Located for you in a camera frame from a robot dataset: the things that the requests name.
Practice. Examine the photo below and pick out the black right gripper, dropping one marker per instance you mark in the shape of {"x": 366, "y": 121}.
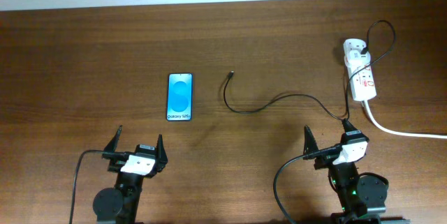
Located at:
{"x": 311, "y": 144}

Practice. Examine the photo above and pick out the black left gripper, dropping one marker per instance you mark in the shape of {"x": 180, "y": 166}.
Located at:
{"x": 160, "y": 157}

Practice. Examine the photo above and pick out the blue screen Galaxy smartphone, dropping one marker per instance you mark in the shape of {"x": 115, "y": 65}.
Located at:
{"x": 180, "y": 94}

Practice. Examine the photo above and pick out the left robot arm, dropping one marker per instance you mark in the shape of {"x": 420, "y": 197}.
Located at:
{"x": 119, "y": 204}

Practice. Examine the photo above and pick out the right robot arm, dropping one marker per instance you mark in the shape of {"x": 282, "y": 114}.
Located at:
{"x": 362, "y": 196}

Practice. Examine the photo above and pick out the white USB charger plug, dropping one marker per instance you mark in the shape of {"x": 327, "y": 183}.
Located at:
{"x": 354, "y": 58}

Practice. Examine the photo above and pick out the white power strip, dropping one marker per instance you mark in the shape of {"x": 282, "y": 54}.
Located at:
{"x": 362, "y": 81}

